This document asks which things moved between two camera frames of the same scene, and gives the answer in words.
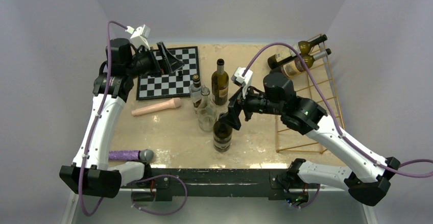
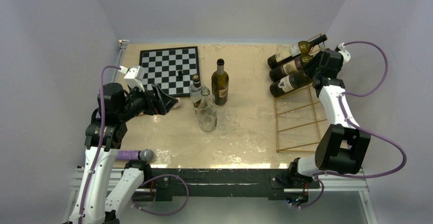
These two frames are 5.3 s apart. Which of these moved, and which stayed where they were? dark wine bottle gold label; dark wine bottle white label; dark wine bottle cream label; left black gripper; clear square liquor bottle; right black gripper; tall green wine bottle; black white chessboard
Moved: left black gripper; right black gripper; dark wine bottle white label
Stayed: tall green wine bottle; black white chessboard; clear square liquor bottle; dark wine bottle cream label; dark wine bottle gold label
